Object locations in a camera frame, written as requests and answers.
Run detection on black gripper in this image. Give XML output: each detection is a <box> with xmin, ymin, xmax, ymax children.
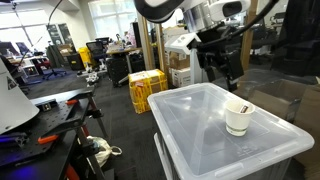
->
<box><xmin>197</xmin><ymin>37</ymin><xmax>244</xmax><ymax>92</ymax></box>

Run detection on brown Expo marker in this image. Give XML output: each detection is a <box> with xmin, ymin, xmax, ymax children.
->
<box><xmin>240</xmin><ymin>106</ymin><xmax>249</xmax><ymax>113</ymax></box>

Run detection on white robot base cone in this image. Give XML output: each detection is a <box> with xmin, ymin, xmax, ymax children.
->
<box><xmin>0</xmin><ymin>61</ymin><xmax>40</xmax><ymax>134</ymax></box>

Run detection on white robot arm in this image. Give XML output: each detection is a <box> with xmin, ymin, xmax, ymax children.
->
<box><xmin>133</xmin><ymin>0</ymin><xmax>251</xmax><ymax>91</ymax></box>

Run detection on white paper cup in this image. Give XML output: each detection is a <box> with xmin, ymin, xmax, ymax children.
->
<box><xmin>225</xmin><ymin>99</ymin><xmax>255</xmax><ymax>137</ymax></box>

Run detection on stacked white cardboard boxes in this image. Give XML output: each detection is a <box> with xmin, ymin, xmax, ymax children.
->
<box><xmin>163</xmin><ymin>27</ymin><xmax>190</xmax><ymax>87</ymax></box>

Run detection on brown cardboard box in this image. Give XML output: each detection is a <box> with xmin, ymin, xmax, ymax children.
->
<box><xmin>248</xmin><ymin>79</ymin><xmax>320</xmax><ymax>167</ymax></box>

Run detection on black office chair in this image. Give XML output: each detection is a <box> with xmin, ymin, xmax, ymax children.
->
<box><xmin>86</xmin><ymin>41</ymin><xmax>107</xmax><ymax>65</ymax></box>

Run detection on white plastic bag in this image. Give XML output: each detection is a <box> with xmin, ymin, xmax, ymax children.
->
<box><xmin>87</xmin><ymin>136</ymin><xmax>122</xmax><ymax>167</ymax></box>

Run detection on black perforated workbench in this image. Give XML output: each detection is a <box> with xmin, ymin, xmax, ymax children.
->
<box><xmin>0</xmin><ymin>88</ymin><xmax>105</xmax><ymax>180</ymax></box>

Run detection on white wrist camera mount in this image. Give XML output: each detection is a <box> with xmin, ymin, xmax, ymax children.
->
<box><xmin>164</xmin><ymin>33</ymin><xmax>200</xmax><ymax>55</ymax></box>

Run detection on yellow strapped cardboard box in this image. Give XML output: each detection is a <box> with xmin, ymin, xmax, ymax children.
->
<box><xmin>129</xmin><ymin>69</ymin><xmax>168</xmax><ymax>114</ymax></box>

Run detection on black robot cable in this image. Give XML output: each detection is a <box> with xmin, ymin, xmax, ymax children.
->
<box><xmin>206</xmin><ymin>0</ymin><xmax>279</xmax><ymax>48</ymax></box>

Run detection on wooden post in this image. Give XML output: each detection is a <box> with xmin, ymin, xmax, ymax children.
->
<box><xmin>137</xmin><ymin>13</ymin><xmax>155</xmax><ymax>70</ymax></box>

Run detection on orange clamp handle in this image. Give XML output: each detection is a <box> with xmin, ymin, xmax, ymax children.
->
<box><xmin>37</xmin><ymin>135</ymin><xmax>59</xmax><ymax>144</ymax></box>

